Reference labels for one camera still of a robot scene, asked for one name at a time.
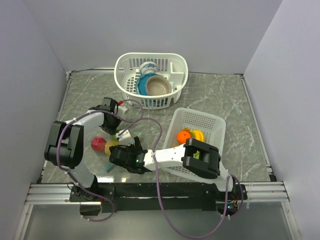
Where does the yellow orange fake mango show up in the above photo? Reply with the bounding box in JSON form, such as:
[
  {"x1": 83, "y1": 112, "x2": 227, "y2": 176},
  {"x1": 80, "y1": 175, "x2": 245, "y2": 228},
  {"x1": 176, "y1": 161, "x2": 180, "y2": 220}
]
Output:
[{"x1": 104, "y1": 140, "x2": 119, "y2": 156}]

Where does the clear zip top bag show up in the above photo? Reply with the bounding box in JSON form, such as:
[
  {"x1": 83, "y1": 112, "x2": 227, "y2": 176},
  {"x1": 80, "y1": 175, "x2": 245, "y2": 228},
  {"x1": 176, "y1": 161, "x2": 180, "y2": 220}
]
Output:
[{"x1": 83, "y1": 128, "x2": 128, "y2": 178}]

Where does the red fake apple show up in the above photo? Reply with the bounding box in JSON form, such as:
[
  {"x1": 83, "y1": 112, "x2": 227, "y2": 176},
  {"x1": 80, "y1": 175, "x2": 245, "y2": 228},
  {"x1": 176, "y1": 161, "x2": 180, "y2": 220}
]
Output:
[{"x1": 90, "y1": 136, "x2": 107, "y2": 152}]

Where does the orange fake fruit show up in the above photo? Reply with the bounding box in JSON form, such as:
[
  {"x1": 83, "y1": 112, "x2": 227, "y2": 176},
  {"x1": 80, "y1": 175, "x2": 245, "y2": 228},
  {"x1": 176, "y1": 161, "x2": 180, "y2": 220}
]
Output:
[{"x1": 176, "y1": 130, "x2": 192, "y2": 145}]

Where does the green fake vegetable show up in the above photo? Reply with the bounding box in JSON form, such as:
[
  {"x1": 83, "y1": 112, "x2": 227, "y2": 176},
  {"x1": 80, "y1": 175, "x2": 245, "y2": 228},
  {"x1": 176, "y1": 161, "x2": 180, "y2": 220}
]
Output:
[{"x1": 194, "y1": 151, "x2": 200, "y2": 159}]

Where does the yellow fake banana piece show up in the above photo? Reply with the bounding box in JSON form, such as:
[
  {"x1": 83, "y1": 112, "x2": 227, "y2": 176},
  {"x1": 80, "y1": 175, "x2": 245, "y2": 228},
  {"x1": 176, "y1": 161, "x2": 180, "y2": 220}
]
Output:
[{"x1": 182, "y1": 128, "x2": 205, "y2": 142}]

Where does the white rectangular mesh basket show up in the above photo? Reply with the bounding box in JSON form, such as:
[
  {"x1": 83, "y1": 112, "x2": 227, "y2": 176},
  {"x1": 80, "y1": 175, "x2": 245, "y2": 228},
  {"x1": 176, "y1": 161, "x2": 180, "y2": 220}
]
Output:
[{"x1": 162, "y1": 107, "x2": 228, "y2": 188}]

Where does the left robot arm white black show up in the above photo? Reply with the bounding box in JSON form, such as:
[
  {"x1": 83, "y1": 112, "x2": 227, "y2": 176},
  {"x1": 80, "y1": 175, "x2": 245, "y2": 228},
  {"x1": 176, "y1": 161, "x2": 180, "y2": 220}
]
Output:
[{"x1": 44, "y1": 97, "x2": 127, "y2": 201}]

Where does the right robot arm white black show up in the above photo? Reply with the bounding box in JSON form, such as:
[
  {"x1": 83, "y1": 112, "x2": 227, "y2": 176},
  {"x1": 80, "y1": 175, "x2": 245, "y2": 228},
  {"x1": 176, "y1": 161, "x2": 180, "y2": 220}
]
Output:
[{"x1": 109, "y1": 137, "x2": 237, "y2": 199}]

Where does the teal plate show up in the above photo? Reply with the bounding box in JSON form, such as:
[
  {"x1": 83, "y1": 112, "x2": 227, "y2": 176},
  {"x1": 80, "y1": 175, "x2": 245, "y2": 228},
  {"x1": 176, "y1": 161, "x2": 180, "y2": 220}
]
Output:
[{"x1": 135, "y1": 73, "x2": 159, "y2": 96}]

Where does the white oval dish basket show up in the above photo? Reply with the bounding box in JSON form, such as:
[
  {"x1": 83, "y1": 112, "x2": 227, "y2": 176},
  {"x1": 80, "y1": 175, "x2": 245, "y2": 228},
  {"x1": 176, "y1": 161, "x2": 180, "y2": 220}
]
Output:
[{"x1": 114, "y1": 52, "x2": 189, "y2": 110}]

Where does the beige bowl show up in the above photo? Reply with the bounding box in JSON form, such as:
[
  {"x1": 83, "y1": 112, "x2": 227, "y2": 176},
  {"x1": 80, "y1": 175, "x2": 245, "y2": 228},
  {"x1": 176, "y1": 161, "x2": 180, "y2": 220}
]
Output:
[{"x1": 146, "y1": 75, "x2": 172, "y2": 96}]

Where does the blue white porcelain cup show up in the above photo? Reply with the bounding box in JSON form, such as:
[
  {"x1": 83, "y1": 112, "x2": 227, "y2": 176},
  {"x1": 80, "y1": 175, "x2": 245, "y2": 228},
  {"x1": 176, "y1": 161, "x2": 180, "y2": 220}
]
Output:
[{"x1": 139, "y1": 61, "x2": 158, "y2": 75}]

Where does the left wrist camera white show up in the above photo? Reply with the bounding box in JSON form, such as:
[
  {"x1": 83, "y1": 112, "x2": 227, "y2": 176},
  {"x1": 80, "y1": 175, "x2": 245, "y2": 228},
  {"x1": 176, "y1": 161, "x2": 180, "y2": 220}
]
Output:
[{"x1": 115, "y1": 100, "x2": 128, "y2": 118}]

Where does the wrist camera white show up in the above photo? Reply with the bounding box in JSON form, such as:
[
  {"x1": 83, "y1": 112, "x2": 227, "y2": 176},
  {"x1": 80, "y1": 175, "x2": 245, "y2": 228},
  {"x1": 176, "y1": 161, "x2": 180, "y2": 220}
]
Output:
[
  {"x1": 115, "y1": 130, "x2": 135, "y2": 146},
  {"x1": 115, "y1": 100, "x2": 128, "y2": 118}
]

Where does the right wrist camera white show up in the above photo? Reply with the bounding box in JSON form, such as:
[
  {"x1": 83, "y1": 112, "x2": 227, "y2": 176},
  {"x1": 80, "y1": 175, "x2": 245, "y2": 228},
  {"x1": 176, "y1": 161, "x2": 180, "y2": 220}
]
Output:
[{"x1": 115, "y1": 130, "x2": 135, "y2": 146}]

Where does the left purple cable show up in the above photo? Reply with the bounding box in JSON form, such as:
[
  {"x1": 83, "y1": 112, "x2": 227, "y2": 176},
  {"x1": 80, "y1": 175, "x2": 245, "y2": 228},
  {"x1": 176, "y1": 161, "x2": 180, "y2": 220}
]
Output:
[{"x1": 56, "y1": 98, "x2": 145, "y2": 222}]

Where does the purple cable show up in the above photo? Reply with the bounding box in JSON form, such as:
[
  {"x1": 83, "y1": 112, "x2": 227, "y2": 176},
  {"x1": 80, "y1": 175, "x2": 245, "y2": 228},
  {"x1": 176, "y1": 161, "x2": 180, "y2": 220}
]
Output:
[
  {"x1": 118, "y1": 117, "x2": 245, "y2": 238},
  {"x1": 56, "y1": 98, "x2": 145, "y2": 222}
]

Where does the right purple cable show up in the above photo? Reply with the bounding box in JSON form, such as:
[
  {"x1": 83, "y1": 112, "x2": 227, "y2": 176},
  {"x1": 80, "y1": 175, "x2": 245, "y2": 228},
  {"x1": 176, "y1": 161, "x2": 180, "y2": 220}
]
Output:
[{"x1": 118, "y1": 117, "x2": 245, "y2": 238}]

